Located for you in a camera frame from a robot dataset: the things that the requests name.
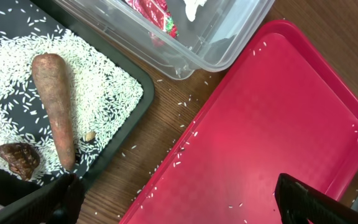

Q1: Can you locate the white rice pile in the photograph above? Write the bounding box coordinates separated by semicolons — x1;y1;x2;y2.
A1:
0;9;144;187

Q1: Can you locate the red candy wrapper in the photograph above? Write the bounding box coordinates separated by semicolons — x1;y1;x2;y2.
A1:
124;0;178;39

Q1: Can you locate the dark brown food scrap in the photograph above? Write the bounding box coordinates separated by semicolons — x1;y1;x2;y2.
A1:
0;143;40;180

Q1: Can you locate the brown carrot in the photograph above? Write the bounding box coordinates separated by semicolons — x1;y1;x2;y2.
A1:
32;54;75;170

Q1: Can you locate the clear plastic waste bin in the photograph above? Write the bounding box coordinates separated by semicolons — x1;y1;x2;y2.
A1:
57;0;274;80

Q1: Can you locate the black food waste tray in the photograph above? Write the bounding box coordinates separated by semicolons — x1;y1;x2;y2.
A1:
0;1;154;205

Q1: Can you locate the white paper napkin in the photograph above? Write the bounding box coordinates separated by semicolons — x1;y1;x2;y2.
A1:
184;0;207;22

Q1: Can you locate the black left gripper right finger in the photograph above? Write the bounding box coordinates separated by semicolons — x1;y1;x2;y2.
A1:
274;173;358;224

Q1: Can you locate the red plastic tray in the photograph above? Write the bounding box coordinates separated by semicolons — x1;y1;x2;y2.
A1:
122;20;358;224

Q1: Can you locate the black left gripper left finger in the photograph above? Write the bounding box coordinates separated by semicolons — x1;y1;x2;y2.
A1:
0;174;85;224

